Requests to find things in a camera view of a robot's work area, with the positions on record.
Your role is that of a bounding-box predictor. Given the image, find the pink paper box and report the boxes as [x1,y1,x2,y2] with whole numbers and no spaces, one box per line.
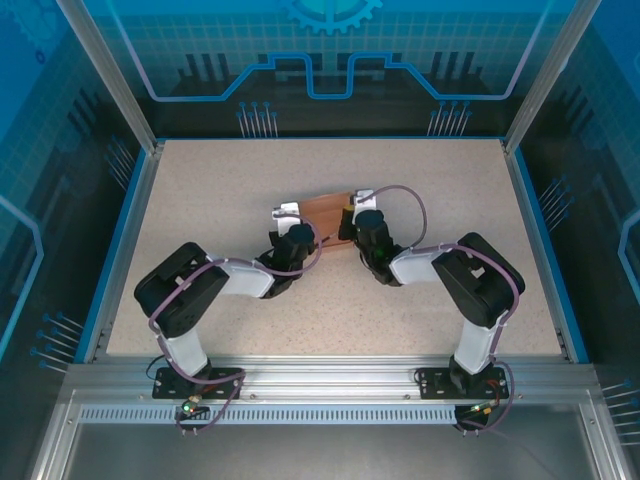
[296,189,357,255]

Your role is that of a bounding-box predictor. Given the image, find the blue table edge strip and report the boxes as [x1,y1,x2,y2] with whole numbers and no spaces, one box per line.
[513,147,592,365]
[73,148,150,365]

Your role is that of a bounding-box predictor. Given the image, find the small LED connector board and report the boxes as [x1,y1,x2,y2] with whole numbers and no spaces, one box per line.
[175,394,210,420]
[457,399,501,419]

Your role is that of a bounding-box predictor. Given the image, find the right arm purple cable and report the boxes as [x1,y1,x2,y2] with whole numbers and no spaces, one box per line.
[369,184,519,436]

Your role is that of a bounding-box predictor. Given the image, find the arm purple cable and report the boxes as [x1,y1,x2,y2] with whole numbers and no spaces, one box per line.
[369,184,519,436]
[148,227,324,437]

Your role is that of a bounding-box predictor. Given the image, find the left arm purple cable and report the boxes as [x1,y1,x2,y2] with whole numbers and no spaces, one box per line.
[148,227,324,437]

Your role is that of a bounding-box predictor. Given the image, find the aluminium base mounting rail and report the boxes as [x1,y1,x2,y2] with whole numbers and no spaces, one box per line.
[63,354,599,407]

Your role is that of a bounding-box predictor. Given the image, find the aluminium side rail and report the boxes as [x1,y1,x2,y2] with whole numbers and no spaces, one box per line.
[82,141,167,365]
[501,139,574,364]

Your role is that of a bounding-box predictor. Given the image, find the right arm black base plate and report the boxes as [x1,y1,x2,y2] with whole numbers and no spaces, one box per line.
[416,366,511,401]

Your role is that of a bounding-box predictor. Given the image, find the slotted grey cable duct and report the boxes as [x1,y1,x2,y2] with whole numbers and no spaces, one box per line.
[78,404,459,422]

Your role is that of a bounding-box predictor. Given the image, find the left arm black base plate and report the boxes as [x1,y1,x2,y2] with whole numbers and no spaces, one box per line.
[152,366,247,401]

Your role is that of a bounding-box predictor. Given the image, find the aluminium frame post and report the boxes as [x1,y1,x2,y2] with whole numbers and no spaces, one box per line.
[501,0,586,155]
[55,0,167,154]

